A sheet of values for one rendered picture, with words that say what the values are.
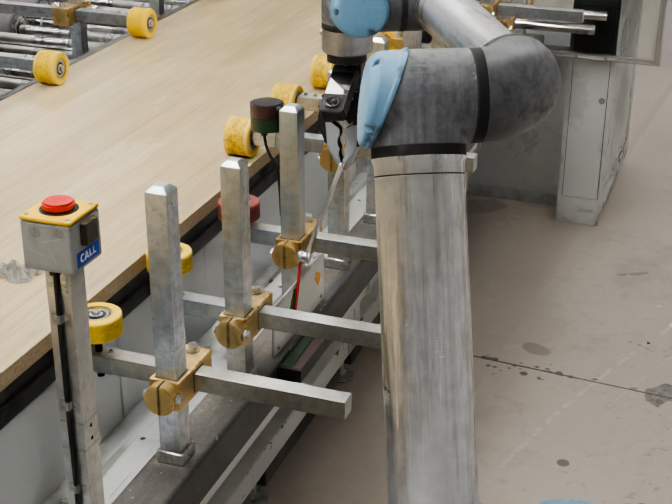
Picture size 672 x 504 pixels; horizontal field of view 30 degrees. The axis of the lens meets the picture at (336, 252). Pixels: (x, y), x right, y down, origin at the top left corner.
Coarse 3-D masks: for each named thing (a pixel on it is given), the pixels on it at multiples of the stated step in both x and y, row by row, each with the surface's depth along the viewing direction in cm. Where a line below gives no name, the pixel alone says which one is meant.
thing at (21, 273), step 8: (0, 264) 209; (8, 264) 209; (16, 264) 208; (24, 264) 209; (0, 272) 207; (8, 272) 207; (16, 272) 206; (24, 272) 206; (32, 272) 208; (40, 272) 208; (16, 280) 205; (24, 280) 205
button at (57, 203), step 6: (48, 198) 151; (54, 198) 151; (60, 198) 151; (66, 198) 151; (72, 198) 151; (42, 204) 150; (48, 204) 149; (54, 204) 149; (60, 204) 149; (66, 204) 150; (72, 204) 150; (48, 210) 149; (54, 210) 149; (60, 210) 149; (66, 210) 150
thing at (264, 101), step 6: (252, 102) 221; (258, 102) 221; (264, 102) 221; (270, 102) 221; (276, 102) 221; (264, 120) 220; (270, 120) 220; (276, 132) 222; (264, 138) 225; (264, 144) 225; (270, 156) 226; (276, 168) 226; (276, 174) 226
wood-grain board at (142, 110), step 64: (256, 0) 386; (320, 0) 387; (128, 64) 322; (192, 64) 322; (256, 64) 322; (0, 128) 276; (64, 128) 276; (128, 128) 276; (192, 128) 276; (0, 192) 241; (64, 192) 242; (128, 192) 242; (192, 192) 242; (0, 256) 215; (128, 256) 215; (0, 320) 193; (0, 384) 179
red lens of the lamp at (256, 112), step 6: (282, 102) 222; (252, 108) 220; (258, 108) 220; (264, 108) 219; (270, 108) 219; (276, 108) 220; (252, 114) 221; (258, 114) 220; (264, 114) 220; (270, 114) 220; (276, 114) 220
